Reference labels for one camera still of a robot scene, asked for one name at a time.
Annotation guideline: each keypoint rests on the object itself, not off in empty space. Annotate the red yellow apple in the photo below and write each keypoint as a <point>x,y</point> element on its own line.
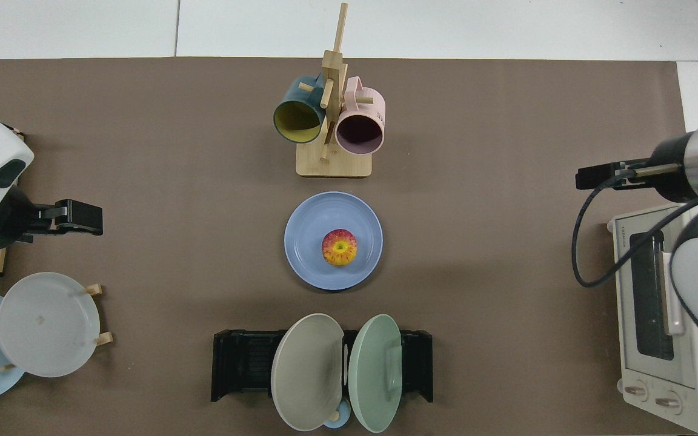
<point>340,247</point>

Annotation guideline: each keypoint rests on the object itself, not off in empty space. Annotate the white plate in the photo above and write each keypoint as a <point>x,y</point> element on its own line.
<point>46,327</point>

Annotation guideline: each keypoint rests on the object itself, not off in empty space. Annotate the wooden plate rack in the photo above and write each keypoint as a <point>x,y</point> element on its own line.
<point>104,339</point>

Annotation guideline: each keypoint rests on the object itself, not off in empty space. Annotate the black dish rack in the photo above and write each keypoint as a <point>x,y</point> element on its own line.
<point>243,363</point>

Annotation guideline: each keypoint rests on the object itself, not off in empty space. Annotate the beige plate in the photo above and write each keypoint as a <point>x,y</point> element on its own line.
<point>303,375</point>

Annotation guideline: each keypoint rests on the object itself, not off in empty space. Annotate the pale green plate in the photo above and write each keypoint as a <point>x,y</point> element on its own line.
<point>374,375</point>

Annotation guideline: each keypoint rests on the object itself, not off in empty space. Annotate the brown table cloth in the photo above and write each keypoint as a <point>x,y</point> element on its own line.
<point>203,181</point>

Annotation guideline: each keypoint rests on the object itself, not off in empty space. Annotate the pale toaster oven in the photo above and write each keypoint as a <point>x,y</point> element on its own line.
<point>640,363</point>

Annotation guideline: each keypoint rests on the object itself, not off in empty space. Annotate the pink cup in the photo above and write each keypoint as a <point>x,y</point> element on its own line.
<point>368,104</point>

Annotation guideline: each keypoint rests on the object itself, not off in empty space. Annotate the dark teal cup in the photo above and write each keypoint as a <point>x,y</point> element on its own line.
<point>294,100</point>

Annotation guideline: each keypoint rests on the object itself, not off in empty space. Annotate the wooden cup stand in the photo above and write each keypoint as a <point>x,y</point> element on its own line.
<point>332,165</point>

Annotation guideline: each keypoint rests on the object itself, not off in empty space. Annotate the small blue round thing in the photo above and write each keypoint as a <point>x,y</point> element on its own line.
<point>340,422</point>

